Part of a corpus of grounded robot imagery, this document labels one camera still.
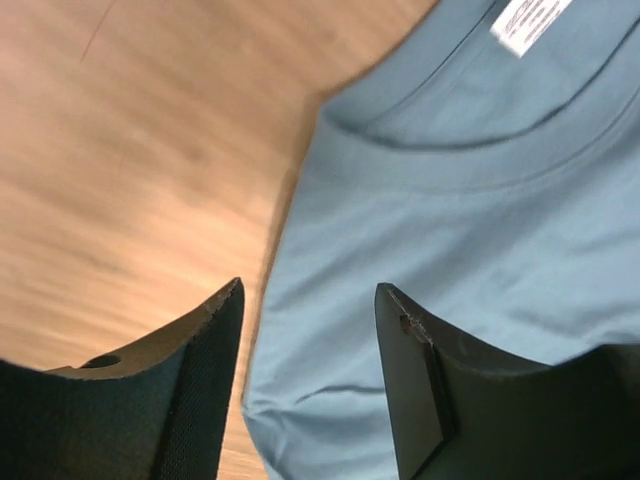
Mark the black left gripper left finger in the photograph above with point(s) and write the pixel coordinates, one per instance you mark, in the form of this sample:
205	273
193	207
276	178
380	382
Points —
155	408

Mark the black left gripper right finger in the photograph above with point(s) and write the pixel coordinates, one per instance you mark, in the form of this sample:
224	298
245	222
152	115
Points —
461	408

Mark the blue grey t shirt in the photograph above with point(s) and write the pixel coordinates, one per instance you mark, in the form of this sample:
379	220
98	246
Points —
501	192

